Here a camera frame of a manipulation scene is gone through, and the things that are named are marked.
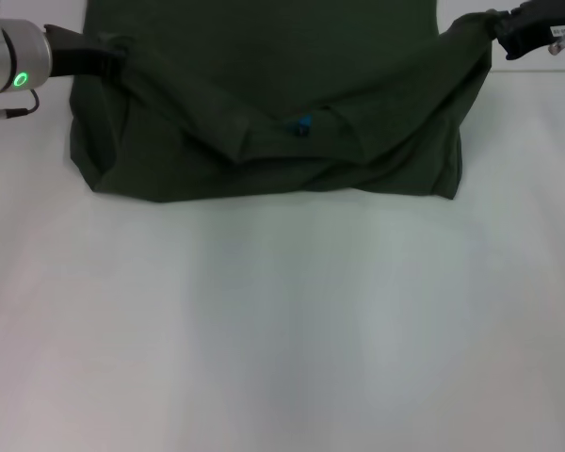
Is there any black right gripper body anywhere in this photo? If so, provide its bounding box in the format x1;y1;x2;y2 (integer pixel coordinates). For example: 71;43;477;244
495;0;565;62

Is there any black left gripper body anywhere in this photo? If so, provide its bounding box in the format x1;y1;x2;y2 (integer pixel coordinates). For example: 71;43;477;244
43;23;113;80

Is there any dark green FREE t-shirt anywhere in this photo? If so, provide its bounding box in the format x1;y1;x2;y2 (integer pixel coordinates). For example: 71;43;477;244
69;0;500;204

